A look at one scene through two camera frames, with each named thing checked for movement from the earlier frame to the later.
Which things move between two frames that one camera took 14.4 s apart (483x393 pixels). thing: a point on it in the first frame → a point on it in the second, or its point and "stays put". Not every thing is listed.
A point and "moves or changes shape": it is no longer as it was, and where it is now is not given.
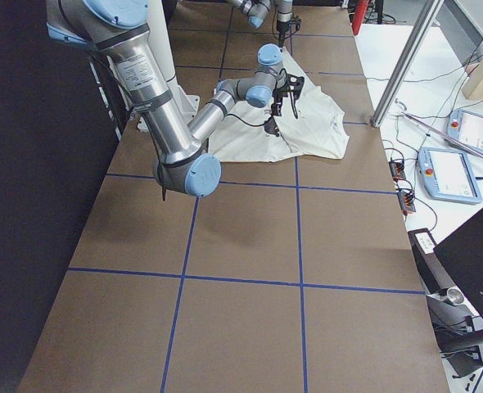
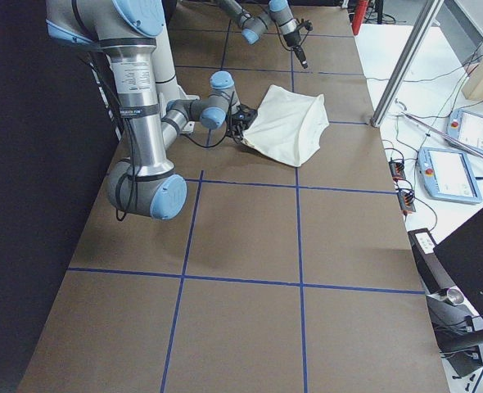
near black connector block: x=406 y=201 stays put
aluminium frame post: x=406 y=61 stays put
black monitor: x=472 y=256 stays put
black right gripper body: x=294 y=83 → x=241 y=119
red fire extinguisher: x=359 y=12 stays put
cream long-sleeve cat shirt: x=317 y=128 moves or changes shape
